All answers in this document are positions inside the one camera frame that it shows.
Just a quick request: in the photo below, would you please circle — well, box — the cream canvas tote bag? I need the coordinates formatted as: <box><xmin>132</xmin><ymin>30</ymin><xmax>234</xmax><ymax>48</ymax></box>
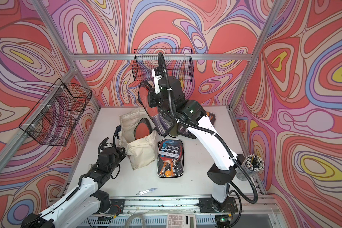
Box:
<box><xmin>119</xmin><ymin>107</ymin><xmax>157</xmax><ymax>170</ymax></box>

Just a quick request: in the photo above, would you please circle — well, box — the clear red ping pong case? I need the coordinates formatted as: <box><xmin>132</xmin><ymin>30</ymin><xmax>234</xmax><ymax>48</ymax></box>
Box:
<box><xmin>177</xmin><ymin>124</ymin><xmax>197</xmax><ymax>139</ymax></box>

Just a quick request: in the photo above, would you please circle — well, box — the olive ping pong paddle case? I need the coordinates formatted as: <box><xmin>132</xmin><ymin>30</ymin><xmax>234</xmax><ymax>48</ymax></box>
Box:
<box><xmin>169</xmin><ymin>126</ymin><xmax>179</xmax><ymax>138</ymax></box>

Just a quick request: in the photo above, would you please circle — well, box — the clear Deerway ping pong set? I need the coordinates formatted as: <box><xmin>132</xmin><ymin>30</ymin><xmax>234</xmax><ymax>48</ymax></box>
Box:
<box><xmin>157</xmin><ymin>139</ymin><xmax>184</xmax><ymax>178</ymax></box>

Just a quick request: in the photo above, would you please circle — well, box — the black white-trimmed ping pong case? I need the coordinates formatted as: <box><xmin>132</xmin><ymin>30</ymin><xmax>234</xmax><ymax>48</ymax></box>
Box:
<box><xmin>207</xmin><ymin>112</ymin><xmax>216</xmax><ymax>126</ymax></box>

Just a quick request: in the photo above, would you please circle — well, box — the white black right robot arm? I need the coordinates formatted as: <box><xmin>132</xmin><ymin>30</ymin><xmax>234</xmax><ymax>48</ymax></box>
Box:
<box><xmin>142</xmin><ymin>74</ymin><xmax>258</xmax><ymax>207</ymax></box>

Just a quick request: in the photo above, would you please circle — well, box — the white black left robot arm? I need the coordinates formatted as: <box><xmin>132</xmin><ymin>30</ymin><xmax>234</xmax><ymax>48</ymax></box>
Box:
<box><xmin>21</xmin><ymin>126</ymin><xmax>126</xmax><ymax>228</ymax></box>

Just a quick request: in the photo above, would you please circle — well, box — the clear red paddle case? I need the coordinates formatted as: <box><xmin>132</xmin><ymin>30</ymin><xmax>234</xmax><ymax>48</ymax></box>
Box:
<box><xmin>134</xmin><ymin>118</ymin><xmax>153</xmax><ymax>140</ymax></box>

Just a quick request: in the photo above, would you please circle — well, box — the small foil wrapper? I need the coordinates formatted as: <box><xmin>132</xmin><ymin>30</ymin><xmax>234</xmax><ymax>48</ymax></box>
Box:
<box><xmin>137</xmin><ymin>188</ymin><xmax>157</xmax><ymax>196</ymax></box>

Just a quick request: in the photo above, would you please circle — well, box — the white pink calculator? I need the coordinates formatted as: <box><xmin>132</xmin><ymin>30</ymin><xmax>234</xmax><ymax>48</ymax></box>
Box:
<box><xmin>166</xmin><ymin>213</ymin><xmax>197</xmax><ymax>228</ymax></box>

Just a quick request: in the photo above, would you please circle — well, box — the mesh cup of pencils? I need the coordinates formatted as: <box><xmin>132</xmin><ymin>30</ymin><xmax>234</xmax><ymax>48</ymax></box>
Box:
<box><xmin>236</xmin><ymin>154</ymin><xmax>265</xmax><ymax>181</ymax></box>

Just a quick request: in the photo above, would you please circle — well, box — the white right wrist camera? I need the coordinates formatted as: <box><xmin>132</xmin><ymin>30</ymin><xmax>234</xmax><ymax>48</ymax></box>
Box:
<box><xmin>151</xmin><ymin>67</ymin><xmax>162</xmax><ymax>94</ymax></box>

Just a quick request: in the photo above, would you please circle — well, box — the black wire basket back wall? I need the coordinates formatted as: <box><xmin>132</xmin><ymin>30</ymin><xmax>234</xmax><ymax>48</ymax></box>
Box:
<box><xmin>132</xmin><ymin>48</ymin><xmax>194</xmax><ymax>81</ymax></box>

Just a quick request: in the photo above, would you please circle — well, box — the black wire basket wall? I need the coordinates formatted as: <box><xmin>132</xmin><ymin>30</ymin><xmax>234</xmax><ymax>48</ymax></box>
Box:
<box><xmin>19</xmin><ymin>79</ymin><xmax>92</xmax><ymax>146</ymax></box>
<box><xmin>132</xmin><ymin>48</ymin><xmax>194</xmax><ymax>81</ymax></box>

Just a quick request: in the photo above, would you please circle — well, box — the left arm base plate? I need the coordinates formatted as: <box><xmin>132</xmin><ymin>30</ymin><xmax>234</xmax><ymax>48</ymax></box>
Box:
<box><xmin>96</xmin><ymin>199</ymin><xmax>125</xmax><ymax>215</ymax></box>

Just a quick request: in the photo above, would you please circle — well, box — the black wire basket left wall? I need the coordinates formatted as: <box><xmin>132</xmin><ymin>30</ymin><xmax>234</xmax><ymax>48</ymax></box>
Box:
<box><xmin>19</xmin><ymin>79</ymin><xmax>92</xmax><ymax>146</ymax></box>

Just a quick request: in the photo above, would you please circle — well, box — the grey looped cable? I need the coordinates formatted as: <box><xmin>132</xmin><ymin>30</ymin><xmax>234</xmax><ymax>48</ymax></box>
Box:
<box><xmin>123</xmin><ymin>213</ymin><xmax>147</xmax><ymax>228</ymax></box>

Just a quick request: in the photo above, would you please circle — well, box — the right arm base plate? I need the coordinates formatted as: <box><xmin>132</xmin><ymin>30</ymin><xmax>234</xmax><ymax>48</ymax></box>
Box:
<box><xmin>196</xmin><ymin>196</ymin><xmax>238</xmax><ymax>214</ymax></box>

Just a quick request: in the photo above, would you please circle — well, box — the aluminium rail front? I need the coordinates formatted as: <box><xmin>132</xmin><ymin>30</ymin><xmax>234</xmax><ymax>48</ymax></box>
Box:
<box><xmin>114</xmin><ymin>195</ymin><xmax>281</xmax><ymax>216</ymax></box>

